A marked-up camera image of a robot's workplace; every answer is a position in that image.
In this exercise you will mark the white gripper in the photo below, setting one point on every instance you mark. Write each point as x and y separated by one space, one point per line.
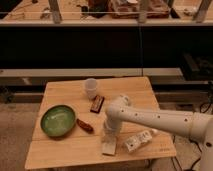
112 129

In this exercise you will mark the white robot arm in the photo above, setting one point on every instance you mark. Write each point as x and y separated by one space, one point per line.
192 125

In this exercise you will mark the green ceramic bowl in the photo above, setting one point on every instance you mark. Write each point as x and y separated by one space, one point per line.
58 120

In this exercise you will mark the white plastic bottle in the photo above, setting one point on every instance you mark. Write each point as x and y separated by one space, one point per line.
138 140

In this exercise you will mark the brown sausage toy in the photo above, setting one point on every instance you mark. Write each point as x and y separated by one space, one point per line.
86 127

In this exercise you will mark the dark chocolate bar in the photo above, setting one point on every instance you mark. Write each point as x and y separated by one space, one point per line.
97 104

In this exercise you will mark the translucent plastic cup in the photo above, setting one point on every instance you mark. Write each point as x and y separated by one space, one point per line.
90 87

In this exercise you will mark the wooden shelf rack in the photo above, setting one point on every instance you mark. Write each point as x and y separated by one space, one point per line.
67 12

